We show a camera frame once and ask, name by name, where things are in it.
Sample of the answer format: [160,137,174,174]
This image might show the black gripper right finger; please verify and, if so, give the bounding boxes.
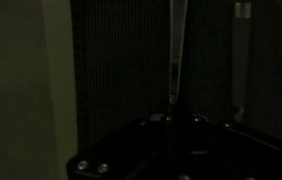
[176,98,212,148]

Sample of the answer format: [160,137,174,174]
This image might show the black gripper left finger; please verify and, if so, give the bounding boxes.
[147,98,178,148]

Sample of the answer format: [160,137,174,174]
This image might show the dark fabric placemat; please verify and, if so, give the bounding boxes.
[69,0,282,151]

